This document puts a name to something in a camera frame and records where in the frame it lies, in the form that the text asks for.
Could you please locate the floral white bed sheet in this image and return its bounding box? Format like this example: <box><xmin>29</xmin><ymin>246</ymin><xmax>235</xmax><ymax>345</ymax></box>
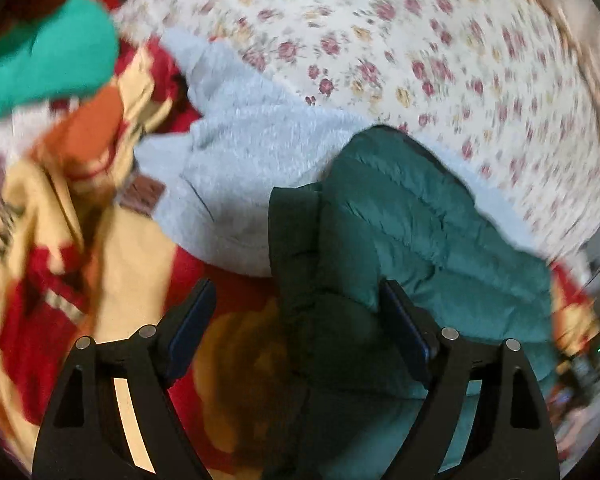
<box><xmin>114</xmin><ymin>0</ymin><xmax>600</xmax><ymax>258</ymax></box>

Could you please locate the teal green garment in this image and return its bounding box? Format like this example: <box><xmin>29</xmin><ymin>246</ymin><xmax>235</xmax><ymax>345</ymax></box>
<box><xmin>0</xmin><ymin>0</ymin><xmax>119</xmax><ymax>117</ymax></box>

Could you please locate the orange red checkered blanket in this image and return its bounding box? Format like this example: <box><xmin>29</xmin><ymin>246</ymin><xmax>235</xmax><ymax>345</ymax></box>
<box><xmin>0</xmin><ymin>40</ymin><xmax>600</xmax><ymax>479</ymax></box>

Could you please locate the dark green puffer jacket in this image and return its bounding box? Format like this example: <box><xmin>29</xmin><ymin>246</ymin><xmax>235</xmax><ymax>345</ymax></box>
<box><xmin>268</xmin><ymin>127</ymin><xmax>557</xmax><ymax>479</ymax></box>

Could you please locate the light blue fleece garment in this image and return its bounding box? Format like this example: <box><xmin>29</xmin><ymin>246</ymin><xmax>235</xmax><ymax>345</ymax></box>
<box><xmin>135</xmin><ymin>29</ymin><xmax>528</xmax><ymax>276</ymax></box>

